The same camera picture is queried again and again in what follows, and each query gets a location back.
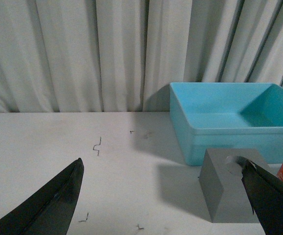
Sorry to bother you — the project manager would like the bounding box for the gray block with round hole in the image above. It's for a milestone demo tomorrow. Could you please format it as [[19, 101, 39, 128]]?
[[199, 148, 271, 223]]

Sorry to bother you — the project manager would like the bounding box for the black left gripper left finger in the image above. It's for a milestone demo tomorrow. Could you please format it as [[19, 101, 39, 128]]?
[[0, 158, 84, 235]]

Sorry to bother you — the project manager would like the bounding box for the white pleated curtain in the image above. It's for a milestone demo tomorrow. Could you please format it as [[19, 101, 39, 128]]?
[[0, 0, 283, 113]]

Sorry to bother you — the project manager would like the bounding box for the light blue plastic box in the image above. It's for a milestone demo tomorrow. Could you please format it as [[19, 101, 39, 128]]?
[[170, 82, 283, 166]]

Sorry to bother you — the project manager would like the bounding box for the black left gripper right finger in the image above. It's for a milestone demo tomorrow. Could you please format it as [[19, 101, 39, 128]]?
[[241, 160, 283, 235]]

